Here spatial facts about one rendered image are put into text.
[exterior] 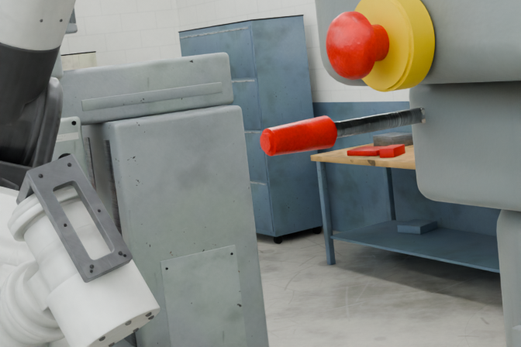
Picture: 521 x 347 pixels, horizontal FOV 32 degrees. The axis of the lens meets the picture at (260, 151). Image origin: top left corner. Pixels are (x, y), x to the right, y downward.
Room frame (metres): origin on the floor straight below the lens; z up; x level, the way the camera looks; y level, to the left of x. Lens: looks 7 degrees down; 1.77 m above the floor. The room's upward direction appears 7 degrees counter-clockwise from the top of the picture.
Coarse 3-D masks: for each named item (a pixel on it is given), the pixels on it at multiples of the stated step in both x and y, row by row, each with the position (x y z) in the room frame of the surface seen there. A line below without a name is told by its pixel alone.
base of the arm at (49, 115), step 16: (48, 96) 0.81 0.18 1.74; (48, 112) 0.81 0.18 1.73; (48, 128) 0.80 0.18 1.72; (32, 144) 0.80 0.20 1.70; (48, 144) 0.80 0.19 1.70; (0, 160) 0.80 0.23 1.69; (32, 160) 0.80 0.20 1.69; (48, 160) 0.80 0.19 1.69; (0, 176) 0.78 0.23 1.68; (16, 176) 0.79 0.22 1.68
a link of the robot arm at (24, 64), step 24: (0, 48) 0.76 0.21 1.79; (0, 72) 0.77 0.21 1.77; (24, 72) 0.78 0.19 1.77; (48, 72) 0.80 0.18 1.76; (0, 96) 0.78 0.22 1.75; (24, 96) 0.79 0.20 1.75; (0, 120) 0.79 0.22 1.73; (24, 120) 0.80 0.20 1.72; (0, 144) 0.80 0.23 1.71; (24, 144) 0.80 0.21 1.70
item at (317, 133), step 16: (400, 112) 0.67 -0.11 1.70; (416, 112) 0.68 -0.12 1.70; (272, 128) 0.62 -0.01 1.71; (288, 128) 0.62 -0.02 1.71; (304, 128) 0.62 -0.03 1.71; (320, 128) 0.63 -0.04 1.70; (336, 128) 0.64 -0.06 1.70; (352, 128) 0.65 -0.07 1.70; (368, 128) 0.66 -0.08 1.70; (384, 128) 0.67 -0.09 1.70; (272, 144) 0.61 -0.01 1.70; (288, 144) 0.61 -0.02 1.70; (304, 144) 0.62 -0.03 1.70; (320, 144) 0.63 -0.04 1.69
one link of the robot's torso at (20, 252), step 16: (0, 192) 0.73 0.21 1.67; (16, 192) 0.76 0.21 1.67; (0, 208) 0.72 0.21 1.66; (0, 224) 0.71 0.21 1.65; (0, 240) 0.70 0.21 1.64; (0, 256) 0.69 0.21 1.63; (16, 256) 0.70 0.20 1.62; (32, 256) 0.71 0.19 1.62; (0, 272) 0.68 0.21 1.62; (0, 288) 0.67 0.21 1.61; (0, 304) 0.66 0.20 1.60; (0, 320) 0.65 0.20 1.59; (0, 336) 0.64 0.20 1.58; (16, 336) 0.65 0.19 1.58; (32, 336) 0.63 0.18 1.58; (64, 336) 0.65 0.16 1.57
